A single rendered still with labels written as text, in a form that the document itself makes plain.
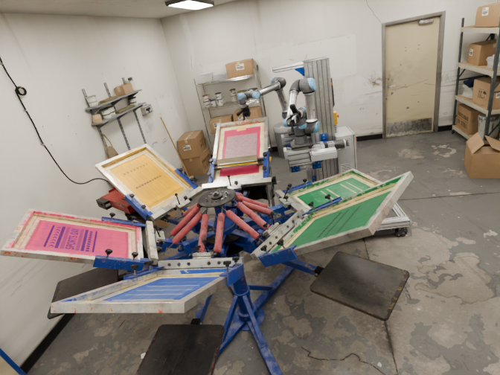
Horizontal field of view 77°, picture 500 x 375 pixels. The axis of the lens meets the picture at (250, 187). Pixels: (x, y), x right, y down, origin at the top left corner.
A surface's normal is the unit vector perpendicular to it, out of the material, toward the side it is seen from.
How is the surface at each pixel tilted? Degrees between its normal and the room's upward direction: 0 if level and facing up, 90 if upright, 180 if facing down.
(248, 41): 90
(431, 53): 90
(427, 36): 90
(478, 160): 90
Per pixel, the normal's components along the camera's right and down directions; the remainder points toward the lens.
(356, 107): -0.17, 0.45
